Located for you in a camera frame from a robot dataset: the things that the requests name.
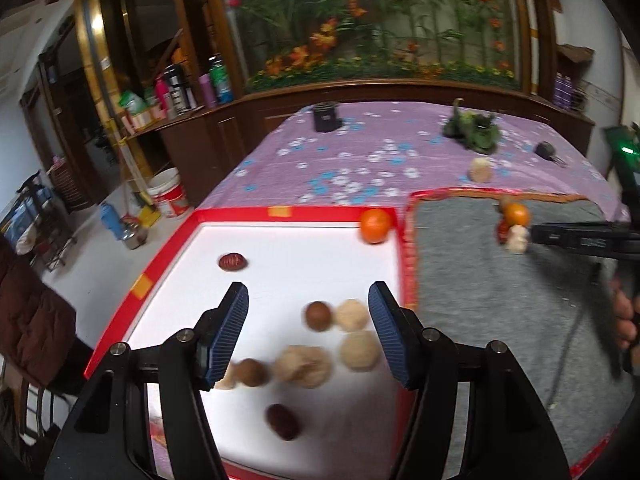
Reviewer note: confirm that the green bok choy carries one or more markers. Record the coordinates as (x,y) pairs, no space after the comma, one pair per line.
(472,127)

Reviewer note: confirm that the black cup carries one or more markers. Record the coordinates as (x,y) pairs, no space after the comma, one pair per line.
(326,117)

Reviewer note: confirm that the brown padded jacket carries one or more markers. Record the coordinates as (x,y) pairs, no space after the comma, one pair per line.
(35,320)

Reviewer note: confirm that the pink cup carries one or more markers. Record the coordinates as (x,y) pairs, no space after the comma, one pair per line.
(206,90)

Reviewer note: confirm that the green packet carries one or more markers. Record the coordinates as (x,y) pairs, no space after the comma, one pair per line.
(132,102)

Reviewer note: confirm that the person's right hand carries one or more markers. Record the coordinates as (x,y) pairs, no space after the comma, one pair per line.
(624,312)

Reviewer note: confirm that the beige lumpy fruit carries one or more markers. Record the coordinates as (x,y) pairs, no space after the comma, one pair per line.
(517,240)

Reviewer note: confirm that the black car key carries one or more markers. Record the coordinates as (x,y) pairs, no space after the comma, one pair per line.
(546,151)

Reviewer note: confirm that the red-rimmed white tray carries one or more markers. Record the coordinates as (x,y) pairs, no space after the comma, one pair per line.
(280,270)

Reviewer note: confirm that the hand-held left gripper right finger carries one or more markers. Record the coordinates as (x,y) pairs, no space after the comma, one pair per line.
(390,340)

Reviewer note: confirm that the grey felt mat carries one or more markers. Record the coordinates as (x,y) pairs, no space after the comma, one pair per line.
(475,310)

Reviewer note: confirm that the beige ball on bedspread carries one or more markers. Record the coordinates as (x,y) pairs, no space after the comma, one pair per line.
(481,170)

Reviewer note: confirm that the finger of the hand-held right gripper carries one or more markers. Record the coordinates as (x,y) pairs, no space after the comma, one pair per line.
(575,237)

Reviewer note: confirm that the tan walnut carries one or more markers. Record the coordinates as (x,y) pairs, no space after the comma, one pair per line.
(302,366)

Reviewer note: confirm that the artificial plant display case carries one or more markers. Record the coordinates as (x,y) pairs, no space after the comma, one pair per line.
(380,10)

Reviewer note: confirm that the beige round fruit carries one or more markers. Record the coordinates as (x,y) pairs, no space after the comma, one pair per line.
(359,351)
(350,315)

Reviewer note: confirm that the pink bottle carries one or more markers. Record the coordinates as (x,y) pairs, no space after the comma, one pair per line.
(161,95)

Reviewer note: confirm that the dark red jujube date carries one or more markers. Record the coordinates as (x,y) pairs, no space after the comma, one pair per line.
(282,421)

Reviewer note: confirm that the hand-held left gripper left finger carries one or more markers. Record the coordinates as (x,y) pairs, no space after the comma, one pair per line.
(227,340)

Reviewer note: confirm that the brown longan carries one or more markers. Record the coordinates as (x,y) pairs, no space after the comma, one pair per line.
(318,315)
(252,372)
(504,205)

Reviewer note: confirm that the orange tangerine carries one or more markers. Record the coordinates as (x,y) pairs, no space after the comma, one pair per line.
(376,226)
(516,215)

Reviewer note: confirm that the blue bottle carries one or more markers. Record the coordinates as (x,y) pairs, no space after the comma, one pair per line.
(110,220)

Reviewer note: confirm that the small beige fruit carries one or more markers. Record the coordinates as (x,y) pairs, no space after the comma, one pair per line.
(227,379)

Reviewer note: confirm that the metal can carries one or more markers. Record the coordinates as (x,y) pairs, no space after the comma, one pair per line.
(134,237)

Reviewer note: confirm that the green plastic bottle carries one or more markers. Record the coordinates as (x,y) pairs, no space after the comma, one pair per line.
(220,77)

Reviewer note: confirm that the white plastic bucket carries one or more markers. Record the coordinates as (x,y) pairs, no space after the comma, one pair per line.
(167,192)

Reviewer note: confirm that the black metal rack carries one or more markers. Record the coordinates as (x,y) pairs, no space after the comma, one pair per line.
(35,220)

